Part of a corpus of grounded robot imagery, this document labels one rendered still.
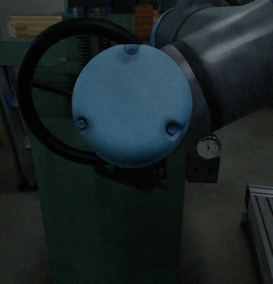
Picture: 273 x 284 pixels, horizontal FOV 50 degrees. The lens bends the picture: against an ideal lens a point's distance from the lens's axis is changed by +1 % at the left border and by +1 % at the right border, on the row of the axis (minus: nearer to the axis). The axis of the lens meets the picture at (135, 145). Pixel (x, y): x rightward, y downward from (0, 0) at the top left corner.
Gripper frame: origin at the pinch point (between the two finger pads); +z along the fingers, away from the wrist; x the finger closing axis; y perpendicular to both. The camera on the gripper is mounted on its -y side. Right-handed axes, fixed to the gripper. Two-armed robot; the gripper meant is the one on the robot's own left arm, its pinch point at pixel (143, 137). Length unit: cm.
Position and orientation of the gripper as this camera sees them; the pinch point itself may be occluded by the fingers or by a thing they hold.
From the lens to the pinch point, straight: 52.1
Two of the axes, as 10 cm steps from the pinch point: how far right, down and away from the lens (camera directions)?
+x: 10.0, 0.2, -0.6
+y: -0.3, 10.0, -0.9
